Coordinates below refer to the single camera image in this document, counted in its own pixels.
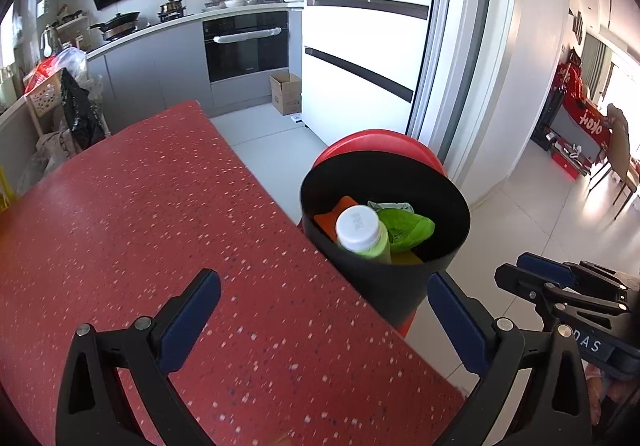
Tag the cardboard box on floor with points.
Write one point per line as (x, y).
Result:
(286, 89)

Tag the golden cooking pot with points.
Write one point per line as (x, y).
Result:
(170, 10)

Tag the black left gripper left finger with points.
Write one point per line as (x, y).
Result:
(93, 408)

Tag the red banner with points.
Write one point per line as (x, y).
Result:
(577, 120)

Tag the wooden crate shelf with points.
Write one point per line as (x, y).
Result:
(43, 99)

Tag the green plastic bottle white cap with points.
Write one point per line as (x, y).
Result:
(360, 231)

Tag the person right hand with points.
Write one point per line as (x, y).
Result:
(600, 387)

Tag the black trash bin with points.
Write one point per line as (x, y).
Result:
(386, 222)

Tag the grey kitchen counter cabinets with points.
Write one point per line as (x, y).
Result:
(146, 75)

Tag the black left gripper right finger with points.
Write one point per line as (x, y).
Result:
(554, 408)

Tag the black built-in oven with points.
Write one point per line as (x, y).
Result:
(247, 43)

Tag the white refrigerator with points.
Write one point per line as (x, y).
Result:
(361, 64)

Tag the black plastic bag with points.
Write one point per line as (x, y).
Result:
(81, 116)

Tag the orange yellow carton box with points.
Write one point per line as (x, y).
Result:
(327, 221)

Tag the black frying pan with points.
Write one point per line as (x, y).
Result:
(119, 25)

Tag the wooden dining chair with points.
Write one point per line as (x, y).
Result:
(618, 157)

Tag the green plastic wrapper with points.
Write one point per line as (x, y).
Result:
(406, 229)

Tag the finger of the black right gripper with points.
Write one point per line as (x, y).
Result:
(581, 277)
(551, 300)

